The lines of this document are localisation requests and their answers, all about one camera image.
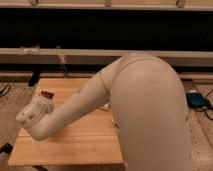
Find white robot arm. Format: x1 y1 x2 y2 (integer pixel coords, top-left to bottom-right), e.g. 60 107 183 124
16 52 192 171

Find black cable left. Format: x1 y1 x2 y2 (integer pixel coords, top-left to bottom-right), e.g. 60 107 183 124
0 83 12 99

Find black cables right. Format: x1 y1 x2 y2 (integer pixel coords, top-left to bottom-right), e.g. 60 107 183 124
194 88 213 122

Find blue electronic box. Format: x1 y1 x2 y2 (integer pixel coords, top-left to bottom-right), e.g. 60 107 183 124
186 93 207 108

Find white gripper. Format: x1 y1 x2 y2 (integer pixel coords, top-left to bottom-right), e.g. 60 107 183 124
16 96 54 127

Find black table leg bracket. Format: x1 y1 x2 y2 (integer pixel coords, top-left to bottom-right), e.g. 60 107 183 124
28 70 41 87

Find white wall rail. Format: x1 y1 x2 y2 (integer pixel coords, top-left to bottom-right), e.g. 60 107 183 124
0 48 213 67

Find brown rectangular eraser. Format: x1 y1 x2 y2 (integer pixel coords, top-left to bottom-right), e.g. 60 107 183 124
41 91 54 99

